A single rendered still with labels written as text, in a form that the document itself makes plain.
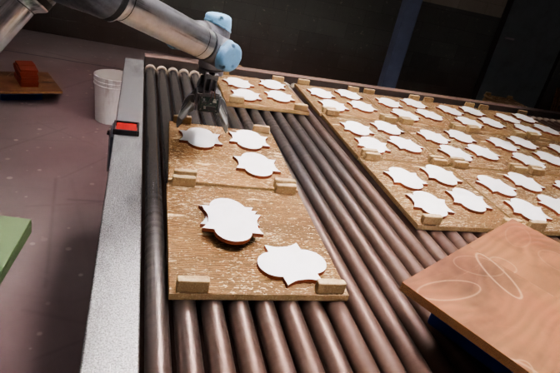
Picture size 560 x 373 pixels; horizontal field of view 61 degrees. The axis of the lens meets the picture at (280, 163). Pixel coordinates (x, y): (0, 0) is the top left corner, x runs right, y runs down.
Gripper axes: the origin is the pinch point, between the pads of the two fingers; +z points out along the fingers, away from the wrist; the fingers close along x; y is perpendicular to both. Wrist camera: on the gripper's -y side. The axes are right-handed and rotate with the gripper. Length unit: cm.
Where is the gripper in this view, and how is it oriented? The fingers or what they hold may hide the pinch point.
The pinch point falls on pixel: (201, 129)
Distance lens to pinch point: 149.9
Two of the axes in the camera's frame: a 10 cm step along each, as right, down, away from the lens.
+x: 9.6, 1.0, 2.6
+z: -2.0, 8.9, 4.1
